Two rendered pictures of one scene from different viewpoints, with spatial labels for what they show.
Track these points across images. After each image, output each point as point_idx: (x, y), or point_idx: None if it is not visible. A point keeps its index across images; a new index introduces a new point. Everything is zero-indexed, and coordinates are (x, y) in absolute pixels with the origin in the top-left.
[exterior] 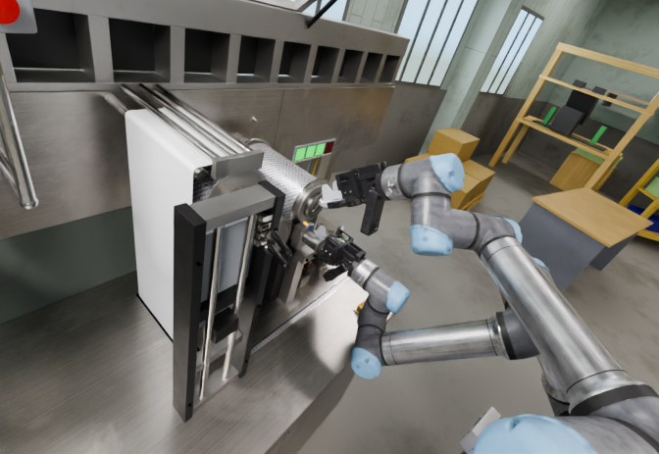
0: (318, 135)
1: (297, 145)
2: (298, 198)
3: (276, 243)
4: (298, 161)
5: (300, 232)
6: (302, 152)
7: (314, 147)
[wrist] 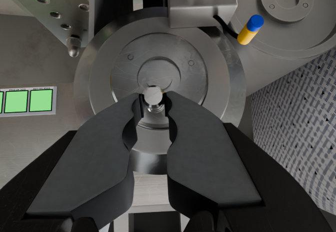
0: (2, 128)
1: (49, 114)
2: (233, 119)
3: None
4: (41, 87)
5: None
6: (36, 102)
7: (8, 108)
